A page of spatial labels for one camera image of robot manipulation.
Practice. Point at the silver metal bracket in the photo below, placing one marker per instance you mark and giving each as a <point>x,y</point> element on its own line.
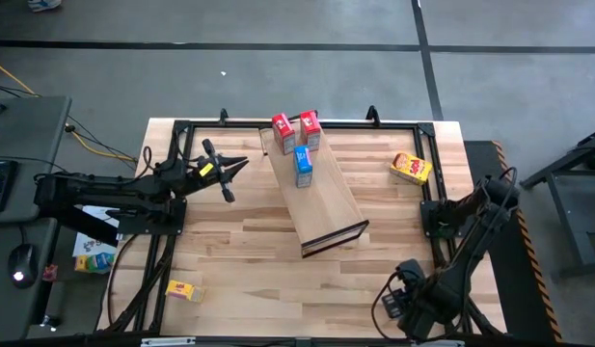
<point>167,342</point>
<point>446,343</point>

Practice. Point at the black mat with hazard stripes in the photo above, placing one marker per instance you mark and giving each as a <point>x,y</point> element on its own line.
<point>523,299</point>

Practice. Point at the black computer mouse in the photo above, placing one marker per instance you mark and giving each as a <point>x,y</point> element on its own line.
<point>22,262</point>

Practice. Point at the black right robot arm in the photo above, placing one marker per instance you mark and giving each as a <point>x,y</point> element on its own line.
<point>475,241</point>

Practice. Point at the black keyboard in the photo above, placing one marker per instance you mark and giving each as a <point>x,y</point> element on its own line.
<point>0,185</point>

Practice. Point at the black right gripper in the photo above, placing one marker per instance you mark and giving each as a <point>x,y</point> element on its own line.
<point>427,299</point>

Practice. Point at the wooden shelf with black frame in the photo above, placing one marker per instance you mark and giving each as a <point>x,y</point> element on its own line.
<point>326,212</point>

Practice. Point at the small red wrapper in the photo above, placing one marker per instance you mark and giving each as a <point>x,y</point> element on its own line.
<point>49,273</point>

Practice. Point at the grey desk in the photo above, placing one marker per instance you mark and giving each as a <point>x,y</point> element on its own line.
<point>8,313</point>
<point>32,135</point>

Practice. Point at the black metal stand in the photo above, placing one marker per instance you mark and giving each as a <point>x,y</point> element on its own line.
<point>567,231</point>

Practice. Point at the red cereal box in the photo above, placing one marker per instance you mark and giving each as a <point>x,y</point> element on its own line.
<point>310,126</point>
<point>282,130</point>

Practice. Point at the blue Rice Krispies box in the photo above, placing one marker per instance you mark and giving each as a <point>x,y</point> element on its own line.
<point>303,161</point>

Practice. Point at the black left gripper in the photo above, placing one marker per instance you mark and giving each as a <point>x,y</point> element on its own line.
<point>196,176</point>

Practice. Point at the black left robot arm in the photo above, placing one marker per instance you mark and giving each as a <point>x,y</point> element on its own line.
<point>99,193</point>

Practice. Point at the colourful cereal box pack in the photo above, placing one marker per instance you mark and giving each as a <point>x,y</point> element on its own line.
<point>97,262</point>

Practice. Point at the white printed paper sheet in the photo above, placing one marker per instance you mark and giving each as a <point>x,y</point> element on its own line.
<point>87,246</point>

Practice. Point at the person's white shoe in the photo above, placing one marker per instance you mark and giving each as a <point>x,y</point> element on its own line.
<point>44,5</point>

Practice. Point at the black aluminium table frame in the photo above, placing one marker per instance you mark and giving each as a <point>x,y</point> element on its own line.
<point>220,124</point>

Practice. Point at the black frame clamp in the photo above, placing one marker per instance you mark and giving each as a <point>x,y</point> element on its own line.
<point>373,114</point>
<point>223,115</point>

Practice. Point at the yellow cereal box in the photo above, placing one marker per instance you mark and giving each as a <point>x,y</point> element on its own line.
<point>410,168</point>
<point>181,290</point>

